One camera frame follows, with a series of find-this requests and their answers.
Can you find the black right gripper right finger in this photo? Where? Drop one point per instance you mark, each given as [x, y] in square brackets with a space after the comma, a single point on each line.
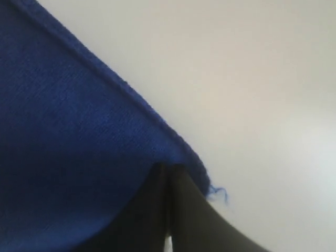
[195, 225]

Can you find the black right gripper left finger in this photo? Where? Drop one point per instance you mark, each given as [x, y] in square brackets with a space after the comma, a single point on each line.
[142, 224]

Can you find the blue microfiber towel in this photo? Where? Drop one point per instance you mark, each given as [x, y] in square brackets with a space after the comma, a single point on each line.
[77, 142]

